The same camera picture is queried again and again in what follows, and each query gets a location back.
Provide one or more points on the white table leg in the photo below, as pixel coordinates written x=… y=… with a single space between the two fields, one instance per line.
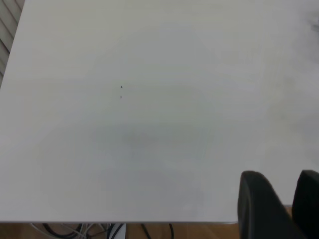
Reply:
x=118 y=231

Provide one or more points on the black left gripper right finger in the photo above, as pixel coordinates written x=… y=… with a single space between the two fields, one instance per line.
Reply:
x=307 y=199

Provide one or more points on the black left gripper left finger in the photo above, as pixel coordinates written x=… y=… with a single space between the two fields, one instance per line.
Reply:
x=261 y=209

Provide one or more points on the slatted window blind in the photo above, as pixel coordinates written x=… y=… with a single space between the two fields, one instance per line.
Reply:
x=7 y=32

